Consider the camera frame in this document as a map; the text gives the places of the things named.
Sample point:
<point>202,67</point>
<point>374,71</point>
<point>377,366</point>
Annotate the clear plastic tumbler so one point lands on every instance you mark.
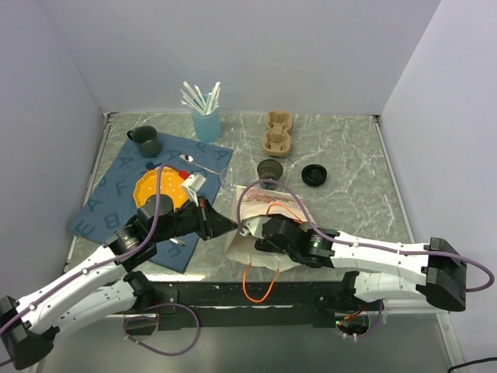
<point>227,180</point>

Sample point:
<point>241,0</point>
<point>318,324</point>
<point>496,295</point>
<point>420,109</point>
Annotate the dark green mug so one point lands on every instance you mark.
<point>146,140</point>

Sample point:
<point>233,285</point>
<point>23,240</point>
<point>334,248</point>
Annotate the blue lettered placemat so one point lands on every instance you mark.
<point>111,203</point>

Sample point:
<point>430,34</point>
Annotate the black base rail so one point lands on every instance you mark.
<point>223,304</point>

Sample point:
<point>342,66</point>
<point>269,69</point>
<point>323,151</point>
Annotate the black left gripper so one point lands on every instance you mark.
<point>211,223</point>

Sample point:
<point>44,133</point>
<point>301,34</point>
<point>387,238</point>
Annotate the stacked black cup lids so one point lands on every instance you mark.
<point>314,175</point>

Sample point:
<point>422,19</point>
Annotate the dark translucent coffee cup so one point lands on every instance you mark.
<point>269,169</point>

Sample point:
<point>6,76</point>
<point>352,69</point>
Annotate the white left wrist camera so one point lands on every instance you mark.
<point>191,186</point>

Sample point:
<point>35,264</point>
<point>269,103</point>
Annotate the brown paper takeout bag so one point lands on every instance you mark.
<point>253,208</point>

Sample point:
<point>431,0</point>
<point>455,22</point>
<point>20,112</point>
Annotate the blue straw holder cup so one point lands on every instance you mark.
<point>207,127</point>

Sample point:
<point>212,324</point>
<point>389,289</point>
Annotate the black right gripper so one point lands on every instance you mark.
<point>264,244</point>

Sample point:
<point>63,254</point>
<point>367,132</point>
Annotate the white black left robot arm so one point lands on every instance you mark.
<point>107,282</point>

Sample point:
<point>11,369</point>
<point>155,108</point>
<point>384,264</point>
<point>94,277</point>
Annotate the silver fork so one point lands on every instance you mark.
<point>178,242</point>

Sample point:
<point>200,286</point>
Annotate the silver spoon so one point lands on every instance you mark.
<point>188,159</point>

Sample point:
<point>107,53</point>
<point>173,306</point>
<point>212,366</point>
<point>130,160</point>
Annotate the orange dotted scalloped plate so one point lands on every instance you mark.
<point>171,181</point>

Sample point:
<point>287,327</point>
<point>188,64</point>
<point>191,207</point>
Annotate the white wrapped straw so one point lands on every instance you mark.
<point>191,103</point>
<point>213,98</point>
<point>195,97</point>

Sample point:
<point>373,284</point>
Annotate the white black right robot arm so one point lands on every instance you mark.
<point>385,270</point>

